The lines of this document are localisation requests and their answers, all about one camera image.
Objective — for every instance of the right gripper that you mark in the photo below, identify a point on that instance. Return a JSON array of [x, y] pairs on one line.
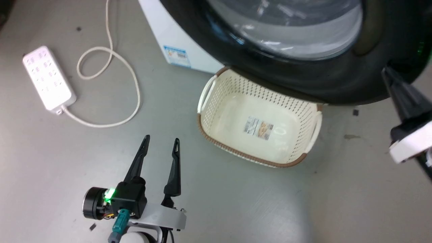
[[415, 141]]

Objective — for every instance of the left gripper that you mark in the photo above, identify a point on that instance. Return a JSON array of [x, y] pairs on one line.
[[131, 199]]

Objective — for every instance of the black round washing machine door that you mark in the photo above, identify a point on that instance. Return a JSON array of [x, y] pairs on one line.
[[337, 77]]

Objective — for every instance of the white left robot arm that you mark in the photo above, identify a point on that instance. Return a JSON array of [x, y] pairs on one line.
[[138, 238]]

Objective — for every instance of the white washing machine body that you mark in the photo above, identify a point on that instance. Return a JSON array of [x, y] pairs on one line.
[[158, 30]]

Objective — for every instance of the cream plastic laundry basket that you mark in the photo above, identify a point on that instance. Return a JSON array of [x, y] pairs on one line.
[[233, 111]]

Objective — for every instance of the printed basket label sticker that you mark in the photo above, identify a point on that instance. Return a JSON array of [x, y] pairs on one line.
[[259, 128]]

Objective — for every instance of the blue energy label sticker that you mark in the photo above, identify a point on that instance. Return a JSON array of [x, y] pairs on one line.
[[177, 56]]

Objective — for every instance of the white power strip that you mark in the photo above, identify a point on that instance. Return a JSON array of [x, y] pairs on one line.
[[47, 77]]

